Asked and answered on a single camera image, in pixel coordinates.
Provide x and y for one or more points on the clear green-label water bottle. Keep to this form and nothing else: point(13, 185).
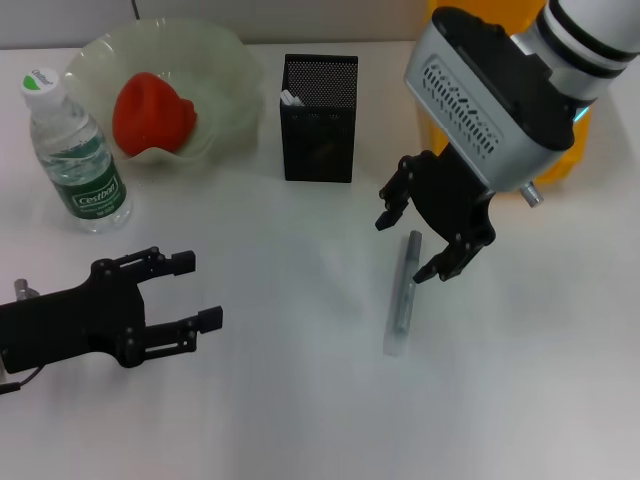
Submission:
point(95, 195)

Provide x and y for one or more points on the mint green utility knife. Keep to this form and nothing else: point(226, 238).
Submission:
point(292, 98)

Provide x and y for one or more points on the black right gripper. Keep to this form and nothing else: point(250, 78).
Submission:
point(450, 200)

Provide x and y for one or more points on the yellow plastic bin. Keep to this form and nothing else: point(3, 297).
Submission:
point(565, 160)

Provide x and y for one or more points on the black mesh pen holder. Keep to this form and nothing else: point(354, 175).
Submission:
point(317, 150)

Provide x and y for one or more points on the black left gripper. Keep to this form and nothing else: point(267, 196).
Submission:
point(75, 320)

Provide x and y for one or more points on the pale green glass fruit plate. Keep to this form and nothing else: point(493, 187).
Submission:
point(225, 75)

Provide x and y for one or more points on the grey marker pen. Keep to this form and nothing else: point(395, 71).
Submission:
point(400, 310)

